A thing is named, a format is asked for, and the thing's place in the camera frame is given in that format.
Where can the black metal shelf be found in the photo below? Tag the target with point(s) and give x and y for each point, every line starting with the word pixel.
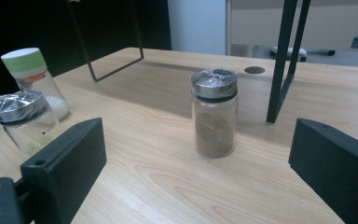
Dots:
pixel 283 46

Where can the green-lidded jar of white powder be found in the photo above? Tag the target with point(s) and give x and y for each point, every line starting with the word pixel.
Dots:
pixel 28 62

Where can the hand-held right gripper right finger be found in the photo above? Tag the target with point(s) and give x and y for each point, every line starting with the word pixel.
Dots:
pixel 338 168

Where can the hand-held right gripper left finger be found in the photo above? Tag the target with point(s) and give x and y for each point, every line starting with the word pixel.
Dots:
pixel 65 168

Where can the metal-lidded jar of brown spice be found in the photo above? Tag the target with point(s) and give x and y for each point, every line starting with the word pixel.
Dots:
pixel 214 133

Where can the white power strip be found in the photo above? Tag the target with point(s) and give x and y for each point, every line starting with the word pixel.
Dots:
pixel 301 53

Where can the metal-lidded jar of pale powder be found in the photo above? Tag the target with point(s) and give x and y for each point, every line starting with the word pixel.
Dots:
pixel 18 107

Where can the round table grommet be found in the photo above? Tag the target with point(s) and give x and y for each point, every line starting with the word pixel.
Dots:
pixel 254 70

